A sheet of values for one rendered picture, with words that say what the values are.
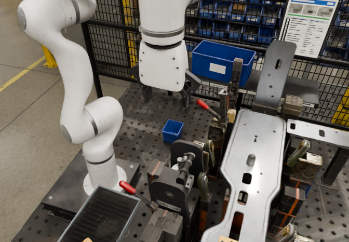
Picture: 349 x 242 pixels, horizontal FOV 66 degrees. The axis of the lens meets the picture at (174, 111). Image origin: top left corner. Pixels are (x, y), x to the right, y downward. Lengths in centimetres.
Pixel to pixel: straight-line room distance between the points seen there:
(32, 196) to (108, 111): 153
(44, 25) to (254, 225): 86
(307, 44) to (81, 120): 114
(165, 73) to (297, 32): 105
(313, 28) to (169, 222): 112
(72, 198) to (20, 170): 141
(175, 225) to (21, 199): 176
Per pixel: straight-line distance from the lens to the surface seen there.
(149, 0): 49
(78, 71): 91
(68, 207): 126
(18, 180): 258
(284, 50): 125
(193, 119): 170
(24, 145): 285
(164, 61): 54
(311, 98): 148
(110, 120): 101
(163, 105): 181
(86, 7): 89
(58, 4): 86
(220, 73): 144
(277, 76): 131
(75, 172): 137
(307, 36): 152
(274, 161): 114
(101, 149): 108
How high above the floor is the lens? 183
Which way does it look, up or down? 40 degrees down
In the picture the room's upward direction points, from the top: straight up
